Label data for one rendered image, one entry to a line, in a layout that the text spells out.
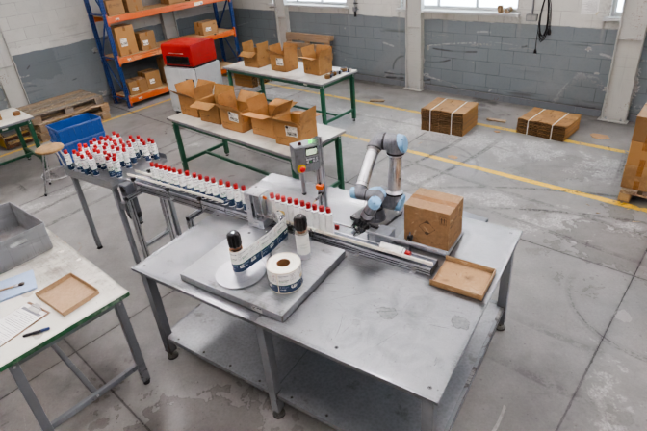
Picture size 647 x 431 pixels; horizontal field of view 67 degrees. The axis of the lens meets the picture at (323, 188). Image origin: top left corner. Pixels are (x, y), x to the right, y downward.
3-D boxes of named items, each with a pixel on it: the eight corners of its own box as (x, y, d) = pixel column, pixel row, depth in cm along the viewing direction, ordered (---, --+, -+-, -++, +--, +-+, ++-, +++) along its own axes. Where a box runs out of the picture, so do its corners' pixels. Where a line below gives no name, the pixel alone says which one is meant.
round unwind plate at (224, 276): (204, 280, 294) (204, 278, 293) (239, 253, 316) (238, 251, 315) (243, 295, 278) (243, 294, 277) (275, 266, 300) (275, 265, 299)
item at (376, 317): (131, 270, 320) (131, 267, 319) (271, 174, 428) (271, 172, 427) (437, 406, 213) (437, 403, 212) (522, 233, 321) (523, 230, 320)
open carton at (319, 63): (296, 74, 724) (294, 49, 707) (317, 67, 750) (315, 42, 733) (316, 78, 697) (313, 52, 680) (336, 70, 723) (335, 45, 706)
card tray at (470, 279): (429, 284, 281) (429, 279, 279) (445, 260, 300) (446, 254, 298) (481, 300, 266) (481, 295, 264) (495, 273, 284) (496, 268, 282)
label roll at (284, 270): (308, 274, 290) (305, 254, 283) (296, 296, 274) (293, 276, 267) (277, 269, 297) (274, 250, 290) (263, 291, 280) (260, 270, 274)
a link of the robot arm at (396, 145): (385, 203, 342) (387, 129, 318) (406, 207, 336) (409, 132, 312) (379, 211, 333) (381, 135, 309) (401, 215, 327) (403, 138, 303)
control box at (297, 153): (292, 169, 325) (289, 142, 316) (316, 164, 330) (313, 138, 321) (297, 175, 317) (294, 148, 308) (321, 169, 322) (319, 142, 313)
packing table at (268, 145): (180, 174, 636) (166, 117, 599) (228, 152, 687) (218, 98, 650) (301, 226, 501) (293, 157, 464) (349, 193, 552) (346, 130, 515)
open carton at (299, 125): (267, 146, 492) (262, 112, 474) (298, 129, 527) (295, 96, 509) (297, 153, 471) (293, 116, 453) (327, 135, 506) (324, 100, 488)
